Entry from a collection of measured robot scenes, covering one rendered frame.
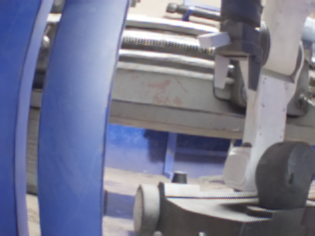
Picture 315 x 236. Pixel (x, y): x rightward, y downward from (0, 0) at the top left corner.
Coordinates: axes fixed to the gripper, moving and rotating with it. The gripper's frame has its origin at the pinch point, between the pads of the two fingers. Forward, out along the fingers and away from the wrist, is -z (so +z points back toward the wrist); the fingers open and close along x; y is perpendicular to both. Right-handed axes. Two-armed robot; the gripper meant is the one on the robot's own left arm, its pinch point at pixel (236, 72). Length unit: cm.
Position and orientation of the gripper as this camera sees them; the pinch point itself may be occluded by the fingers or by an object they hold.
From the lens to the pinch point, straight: 83.0
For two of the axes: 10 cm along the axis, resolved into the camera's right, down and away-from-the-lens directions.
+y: -8.5, -1.9, -4.8
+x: -4.8, -0.7, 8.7
